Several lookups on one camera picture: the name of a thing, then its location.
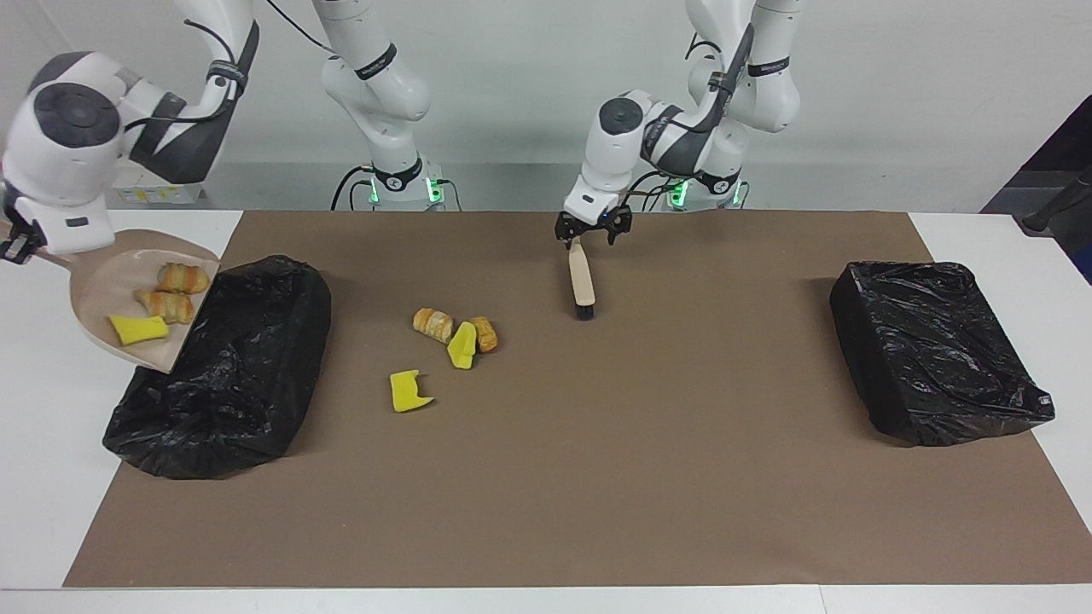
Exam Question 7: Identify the white power strip box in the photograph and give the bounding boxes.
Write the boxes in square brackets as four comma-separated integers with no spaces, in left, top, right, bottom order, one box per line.
[109,166,206,206]

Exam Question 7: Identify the pale bread chunk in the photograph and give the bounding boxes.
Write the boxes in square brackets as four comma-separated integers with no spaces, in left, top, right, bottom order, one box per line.
[133,289,196,326]

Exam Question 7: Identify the black stand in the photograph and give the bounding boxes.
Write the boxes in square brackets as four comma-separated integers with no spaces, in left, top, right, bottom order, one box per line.
[1014,166,1092,235]

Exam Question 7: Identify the green yellow sponge chunk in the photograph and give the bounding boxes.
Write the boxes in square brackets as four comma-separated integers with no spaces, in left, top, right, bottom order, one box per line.
[108,315,171,347]

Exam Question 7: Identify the yellow notched sponge piece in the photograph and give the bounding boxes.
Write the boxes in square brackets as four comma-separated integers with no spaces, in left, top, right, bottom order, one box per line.
[390,369,435,414]

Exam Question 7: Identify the orange striped croissant piece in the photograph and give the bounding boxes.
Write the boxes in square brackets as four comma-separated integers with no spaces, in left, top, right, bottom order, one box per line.
[412,308,456,345]
[156,263,211,295]

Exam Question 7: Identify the beige plastic dustpan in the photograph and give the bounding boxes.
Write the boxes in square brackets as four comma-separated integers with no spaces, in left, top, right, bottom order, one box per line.
[38,226,223,374]

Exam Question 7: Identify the beige hand brush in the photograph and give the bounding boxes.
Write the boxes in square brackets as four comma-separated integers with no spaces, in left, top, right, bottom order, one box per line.
[568,237,596,321]

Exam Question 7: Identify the brown table mat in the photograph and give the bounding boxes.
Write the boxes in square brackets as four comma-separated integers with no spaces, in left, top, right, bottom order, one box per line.
[62,211,1092,589]

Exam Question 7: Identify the dark panel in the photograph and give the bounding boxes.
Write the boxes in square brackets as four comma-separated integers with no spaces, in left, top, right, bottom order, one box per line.
[979,92,1092,287]

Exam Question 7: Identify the yellow green sponge wedge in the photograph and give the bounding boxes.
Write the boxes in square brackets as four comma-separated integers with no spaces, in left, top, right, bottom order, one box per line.
[448,322,479,372]

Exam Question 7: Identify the black base cable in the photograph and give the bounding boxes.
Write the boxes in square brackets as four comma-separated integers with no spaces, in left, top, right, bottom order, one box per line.
[330,165,376,211]

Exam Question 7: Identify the crumpled black bag bin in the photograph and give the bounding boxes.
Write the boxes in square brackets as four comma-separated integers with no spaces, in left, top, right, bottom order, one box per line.
[102,254,334,480]

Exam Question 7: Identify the boxy black bag bin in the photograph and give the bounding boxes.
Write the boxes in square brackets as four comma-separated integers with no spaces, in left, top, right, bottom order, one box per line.
[829,260,1056,447]

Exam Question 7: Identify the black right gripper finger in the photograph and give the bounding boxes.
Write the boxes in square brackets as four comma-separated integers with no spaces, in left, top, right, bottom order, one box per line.
[0,223,44,265]

